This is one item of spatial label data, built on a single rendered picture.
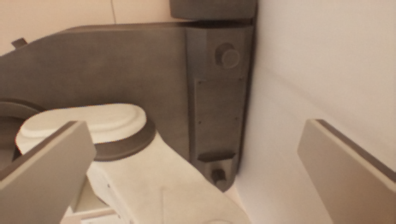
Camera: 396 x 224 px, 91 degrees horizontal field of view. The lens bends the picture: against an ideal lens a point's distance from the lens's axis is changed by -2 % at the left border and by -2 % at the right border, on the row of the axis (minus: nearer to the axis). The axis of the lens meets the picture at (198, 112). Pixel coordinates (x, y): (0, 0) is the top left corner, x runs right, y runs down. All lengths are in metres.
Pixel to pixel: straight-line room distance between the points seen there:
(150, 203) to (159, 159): 0.08
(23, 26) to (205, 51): 0.48
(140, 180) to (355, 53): 0.33
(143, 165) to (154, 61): 0.23
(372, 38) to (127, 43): 0.39
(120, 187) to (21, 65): 0.33
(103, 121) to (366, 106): 0.37
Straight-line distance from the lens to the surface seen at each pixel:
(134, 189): 0.30
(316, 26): 0.37
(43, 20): 0.68
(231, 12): 0.44
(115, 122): 0.36
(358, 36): 0.32
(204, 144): 0.56
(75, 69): 0.49
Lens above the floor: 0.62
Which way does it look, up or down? 59 degrees down
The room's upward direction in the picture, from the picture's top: 157 degrees clockwise
